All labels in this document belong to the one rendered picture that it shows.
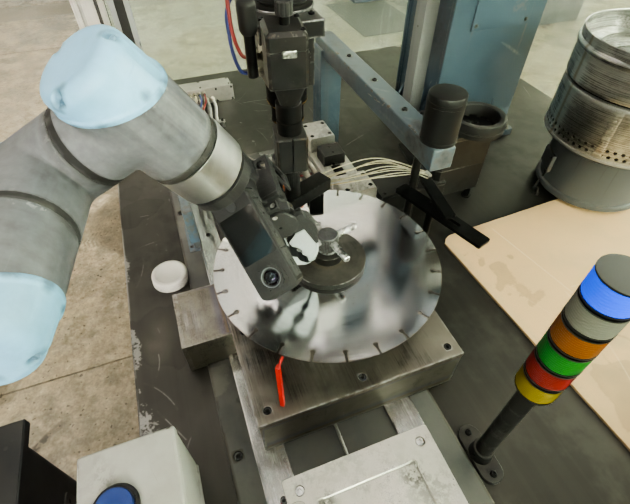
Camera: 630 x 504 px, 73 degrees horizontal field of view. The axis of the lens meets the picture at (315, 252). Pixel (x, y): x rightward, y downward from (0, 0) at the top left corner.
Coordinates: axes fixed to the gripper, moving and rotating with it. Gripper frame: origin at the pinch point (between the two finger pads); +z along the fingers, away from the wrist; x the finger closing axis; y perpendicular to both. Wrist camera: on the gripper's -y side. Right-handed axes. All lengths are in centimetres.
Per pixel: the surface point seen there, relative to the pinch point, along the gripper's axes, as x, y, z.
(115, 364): 104, 37, 64
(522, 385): -16.8, -23.1, 5.0
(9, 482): 52, -12, -4
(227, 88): 19, 90, 34
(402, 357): -3.9, -13.0, 15.4
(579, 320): -23.1, -21.0, -5.9
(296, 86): -10.3, 10.7, -16.4
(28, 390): 129, 35, 50
